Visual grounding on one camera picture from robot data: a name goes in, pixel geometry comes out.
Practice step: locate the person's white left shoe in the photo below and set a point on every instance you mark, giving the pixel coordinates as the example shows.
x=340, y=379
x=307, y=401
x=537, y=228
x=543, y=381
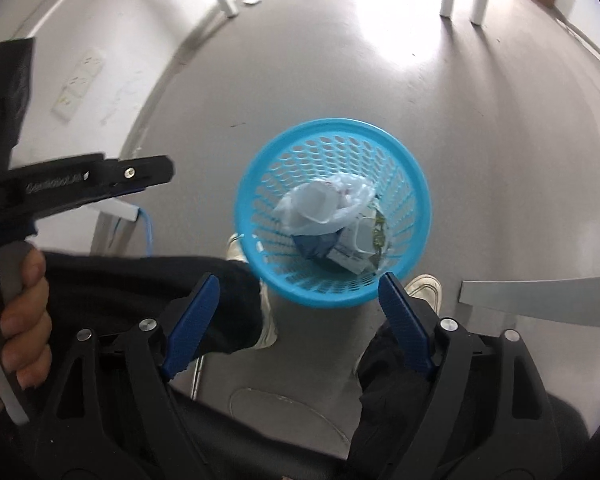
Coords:
x=267, y=325

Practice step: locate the blue plastic mesh basket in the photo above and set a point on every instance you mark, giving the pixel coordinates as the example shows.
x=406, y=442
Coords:
x=405, y=200

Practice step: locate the white printed cardboard box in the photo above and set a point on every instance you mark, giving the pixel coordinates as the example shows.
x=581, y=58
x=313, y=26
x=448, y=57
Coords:
x=352, y=252

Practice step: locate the person's left hand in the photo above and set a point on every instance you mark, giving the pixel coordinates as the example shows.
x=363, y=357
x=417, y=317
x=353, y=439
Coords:
x=30, y=320

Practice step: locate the white plastic cup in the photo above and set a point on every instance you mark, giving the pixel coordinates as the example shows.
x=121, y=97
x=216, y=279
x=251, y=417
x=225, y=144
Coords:
x=316, y=205

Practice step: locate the gold foil wrapper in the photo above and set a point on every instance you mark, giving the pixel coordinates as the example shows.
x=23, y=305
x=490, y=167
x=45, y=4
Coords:
x=379, y=232

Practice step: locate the person's white right shoe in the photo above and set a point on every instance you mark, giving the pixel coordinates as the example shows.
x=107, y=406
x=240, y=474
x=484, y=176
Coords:
x=426, y=289

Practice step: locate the person's black pants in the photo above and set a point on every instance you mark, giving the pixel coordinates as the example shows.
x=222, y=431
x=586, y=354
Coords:
x=130, y=290

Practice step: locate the blue tissue packet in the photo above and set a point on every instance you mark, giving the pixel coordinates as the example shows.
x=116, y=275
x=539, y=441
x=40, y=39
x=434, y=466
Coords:
x=315, y=246

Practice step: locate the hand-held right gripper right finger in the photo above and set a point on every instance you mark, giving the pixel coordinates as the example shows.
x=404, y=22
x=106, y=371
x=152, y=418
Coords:
x=402, y=322

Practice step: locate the white wall socket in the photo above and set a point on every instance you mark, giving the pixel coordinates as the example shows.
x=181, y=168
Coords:
x=62, y=107
x=91, y=62
x=76, y=86

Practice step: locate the thin white plastic bag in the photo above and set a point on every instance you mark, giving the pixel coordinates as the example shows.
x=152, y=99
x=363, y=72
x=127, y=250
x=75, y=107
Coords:
x=347, y=197

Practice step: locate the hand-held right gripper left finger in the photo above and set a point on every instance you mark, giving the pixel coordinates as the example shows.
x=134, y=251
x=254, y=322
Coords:
x=192, y=322

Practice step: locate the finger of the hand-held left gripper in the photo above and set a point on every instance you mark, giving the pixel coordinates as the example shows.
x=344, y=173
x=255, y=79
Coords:
x=140, y=172

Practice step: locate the person's white shoe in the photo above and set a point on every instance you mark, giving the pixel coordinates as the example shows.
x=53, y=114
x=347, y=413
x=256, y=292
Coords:
x=426, y=289
x=267, y=325

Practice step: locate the white table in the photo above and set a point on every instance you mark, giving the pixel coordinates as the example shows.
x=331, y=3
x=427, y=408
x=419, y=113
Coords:
x=540, y=300

